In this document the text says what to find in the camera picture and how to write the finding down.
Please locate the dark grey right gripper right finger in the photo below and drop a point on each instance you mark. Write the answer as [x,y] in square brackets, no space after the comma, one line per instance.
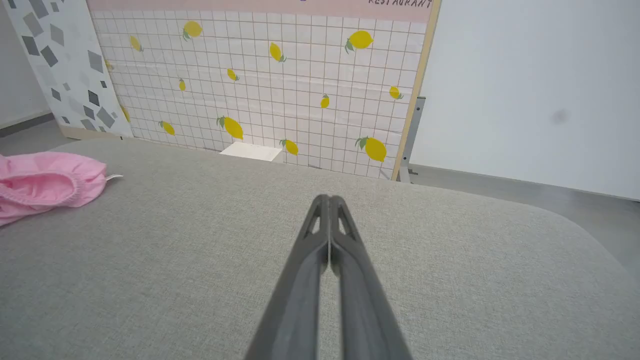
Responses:
[362,290]

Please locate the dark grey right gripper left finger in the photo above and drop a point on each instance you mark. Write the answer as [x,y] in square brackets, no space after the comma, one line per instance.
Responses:
[300,280]

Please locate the pink cloth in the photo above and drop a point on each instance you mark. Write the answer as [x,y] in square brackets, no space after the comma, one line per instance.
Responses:
[45,182]

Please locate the white flat board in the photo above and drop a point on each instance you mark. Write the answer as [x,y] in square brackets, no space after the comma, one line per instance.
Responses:
[251,151]

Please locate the grey fabric sofa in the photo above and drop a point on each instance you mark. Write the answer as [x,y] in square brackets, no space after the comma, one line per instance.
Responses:
[150,275]

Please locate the lemon print tiled panel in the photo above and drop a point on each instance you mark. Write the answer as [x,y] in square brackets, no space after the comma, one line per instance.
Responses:
[260,95]

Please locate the white panel with grey shapes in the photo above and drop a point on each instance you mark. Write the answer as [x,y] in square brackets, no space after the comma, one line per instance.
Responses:
[60,65]

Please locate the grey metal panel bracket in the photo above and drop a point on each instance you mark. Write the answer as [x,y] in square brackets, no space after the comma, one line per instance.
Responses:
[411,135]

